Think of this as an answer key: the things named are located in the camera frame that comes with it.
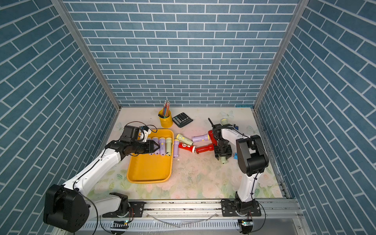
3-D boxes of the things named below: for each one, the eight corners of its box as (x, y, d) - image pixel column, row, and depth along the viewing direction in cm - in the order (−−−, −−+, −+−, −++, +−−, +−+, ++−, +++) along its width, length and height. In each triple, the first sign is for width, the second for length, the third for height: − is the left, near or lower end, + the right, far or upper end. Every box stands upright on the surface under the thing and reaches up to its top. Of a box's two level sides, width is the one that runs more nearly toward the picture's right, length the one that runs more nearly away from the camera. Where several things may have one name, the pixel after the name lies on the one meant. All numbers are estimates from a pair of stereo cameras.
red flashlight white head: (178, 148, 98) (177, 145, 95) (180, 143, 100) (179, 141, 98) (195, 153, 96) (195, 151, 93) (197, 149, 98) (197, 146, 95)
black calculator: (179, 128, 108) (179, 127, 106) (171, 120, 113) (171, 118, 112) (192, 121, 113) (192, 119, 111) (183, 113, 118) (183, 111, 117)
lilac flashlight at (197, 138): (192, 142, 101) (192, 140, 99) (191, 138, 103) (191, 136, 101) (209, 140, 103) (210, 138, 100) (208, 136, 105) (208, 133, 102)
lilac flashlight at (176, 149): (173, 158, 94) (172, 154, 89) (174, 143, 101) (174, 138, 97) (178, 158, 94) (177, 154, 89) (179, 143, 101) (178, 138, 97)
